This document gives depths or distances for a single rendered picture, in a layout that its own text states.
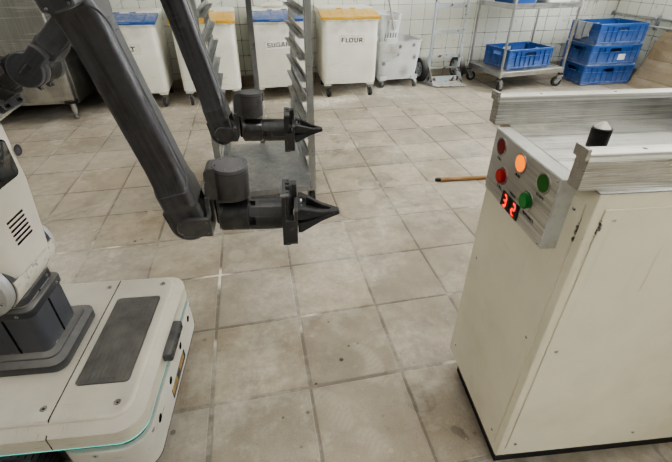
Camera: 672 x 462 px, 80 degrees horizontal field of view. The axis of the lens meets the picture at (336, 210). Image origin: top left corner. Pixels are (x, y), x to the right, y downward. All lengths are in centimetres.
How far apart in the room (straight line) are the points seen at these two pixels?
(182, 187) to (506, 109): 65
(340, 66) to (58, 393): 341
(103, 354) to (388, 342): 87
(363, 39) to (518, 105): 314
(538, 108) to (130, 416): 114
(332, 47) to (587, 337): 341
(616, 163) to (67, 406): 121
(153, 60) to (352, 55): 176
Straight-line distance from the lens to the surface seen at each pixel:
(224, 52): 388
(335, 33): 393
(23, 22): 391
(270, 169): 227
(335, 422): 131
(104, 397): 118
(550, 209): 76
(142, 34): 395
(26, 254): 115
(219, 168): 65
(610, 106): 106
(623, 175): 73
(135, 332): 128
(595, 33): 513
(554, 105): 98
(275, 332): 152
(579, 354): 98
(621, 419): 128
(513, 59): 466
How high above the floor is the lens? 113
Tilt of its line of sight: 32 degrees down
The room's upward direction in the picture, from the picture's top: straight up
